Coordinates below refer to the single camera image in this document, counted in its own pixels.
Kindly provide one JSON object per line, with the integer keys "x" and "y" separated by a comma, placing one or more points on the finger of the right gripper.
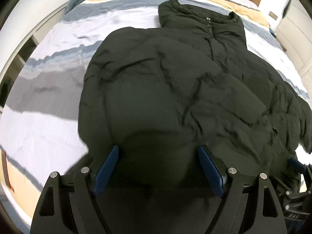
{"x": 296, "y": 165}

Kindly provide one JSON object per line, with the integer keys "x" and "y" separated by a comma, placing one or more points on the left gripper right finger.
{"x": 248, "y": 204}

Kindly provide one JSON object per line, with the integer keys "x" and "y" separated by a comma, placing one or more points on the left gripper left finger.
{"x": 67, "y": 203}

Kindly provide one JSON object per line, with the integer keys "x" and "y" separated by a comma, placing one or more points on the black puffer coat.
{"x": 158, "y": 94}

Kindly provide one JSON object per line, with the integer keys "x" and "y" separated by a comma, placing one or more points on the striped bed duvet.
{"x": 39, "y": 124}

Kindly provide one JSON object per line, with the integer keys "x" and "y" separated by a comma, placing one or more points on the white wardrobe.
{"x": 294, "y": 32}

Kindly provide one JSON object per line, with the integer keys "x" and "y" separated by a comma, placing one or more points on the white open shelf unit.
{"x": 22, "y": 52}

